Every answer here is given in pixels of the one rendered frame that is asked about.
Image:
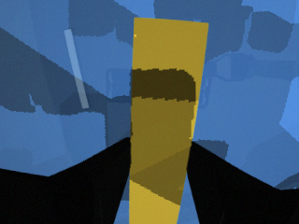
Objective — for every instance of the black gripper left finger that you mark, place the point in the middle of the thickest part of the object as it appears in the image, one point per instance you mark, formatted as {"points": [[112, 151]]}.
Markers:
{"points": [[87, 193]]}

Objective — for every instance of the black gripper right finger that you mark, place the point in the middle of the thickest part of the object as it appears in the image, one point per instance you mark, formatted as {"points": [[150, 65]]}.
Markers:
{"points": [[223, 194]]}

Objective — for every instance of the yellow bar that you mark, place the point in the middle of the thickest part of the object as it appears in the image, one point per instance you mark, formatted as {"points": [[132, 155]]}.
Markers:
{"points": [[167, 69]]}

